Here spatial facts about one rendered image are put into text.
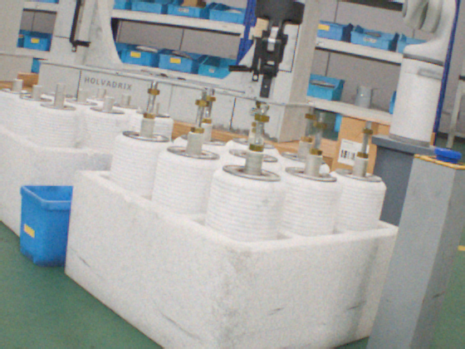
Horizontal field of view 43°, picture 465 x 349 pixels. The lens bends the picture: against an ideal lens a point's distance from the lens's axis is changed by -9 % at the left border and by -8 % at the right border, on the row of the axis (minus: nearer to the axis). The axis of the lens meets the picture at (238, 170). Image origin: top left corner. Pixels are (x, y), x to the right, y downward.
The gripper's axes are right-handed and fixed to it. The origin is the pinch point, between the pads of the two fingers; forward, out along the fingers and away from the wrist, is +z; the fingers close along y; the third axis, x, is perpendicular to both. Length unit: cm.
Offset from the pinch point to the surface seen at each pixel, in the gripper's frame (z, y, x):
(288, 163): 11.1, 5.0, -5.3
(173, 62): 0, 500, 119
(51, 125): 13.4, 14.3, 39.7
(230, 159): 11.1, -3.5, 3.1
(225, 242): 17.7, -24.8, 0.0
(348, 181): 11.1, -2.8, -14.7
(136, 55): -2, 509, 160
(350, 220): 16.7, -3.4, -16.2
